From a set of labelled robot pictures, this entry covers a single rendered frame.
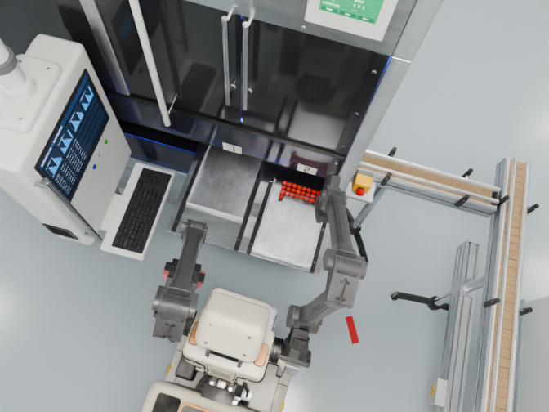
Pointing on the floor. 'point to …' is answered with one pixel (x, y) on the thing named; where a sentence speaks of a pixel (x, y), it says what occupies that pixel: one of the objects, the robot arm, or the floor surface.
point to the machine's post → (389, 83)
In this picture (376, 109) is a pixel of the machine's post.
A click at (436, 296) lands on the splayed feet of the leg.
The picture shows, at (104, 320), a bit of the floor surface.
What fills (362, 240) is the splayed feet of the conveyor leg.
